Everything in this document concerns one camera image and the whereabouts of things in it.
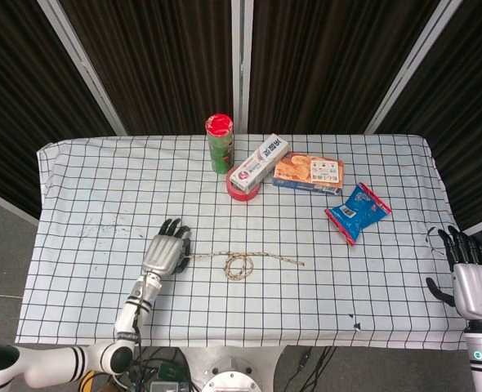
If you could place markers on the green chip can red lid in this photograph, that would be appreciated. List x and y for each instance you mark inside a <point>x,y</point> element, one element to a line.
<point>221,151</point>

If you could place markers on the green circuit board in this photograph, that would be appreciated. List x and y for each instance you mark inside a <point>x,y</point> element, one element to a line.
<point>169,371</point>

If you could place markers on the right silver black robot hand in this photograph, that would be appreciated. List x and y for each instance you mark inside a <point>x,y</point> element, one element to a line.
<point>476,290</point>

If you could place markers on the orange and blue biscuit box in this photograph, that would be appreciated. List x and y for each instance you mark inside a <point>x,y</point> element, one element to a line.
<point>306,171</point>

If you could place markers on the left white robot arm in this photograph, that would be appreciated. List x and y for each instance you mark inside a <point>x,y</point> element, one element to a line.
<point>128,314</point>

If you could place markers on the white black-grid tablecloth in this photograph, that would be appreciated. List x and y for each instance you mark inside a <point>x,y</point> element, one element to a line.
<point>241,310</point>

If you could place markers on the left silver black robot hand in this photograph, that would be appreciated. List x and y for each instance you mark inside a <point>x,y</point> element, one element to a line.
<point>163,255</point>

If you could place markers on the white toothpaste box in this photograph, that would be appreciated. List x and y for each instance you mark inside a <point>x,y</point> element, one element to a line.
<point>259,163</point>

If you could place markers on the blue snack bag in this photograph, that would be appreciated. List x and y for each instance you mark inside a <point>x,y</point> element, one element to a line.
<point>357,212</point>

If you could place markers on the red tape roll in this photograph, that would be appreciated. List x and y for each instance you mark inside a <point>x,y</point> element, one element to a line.
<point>241,197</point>

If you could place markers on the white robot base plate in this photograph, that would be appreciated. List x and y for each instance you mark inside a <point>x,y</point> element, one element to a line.
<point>233,367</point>

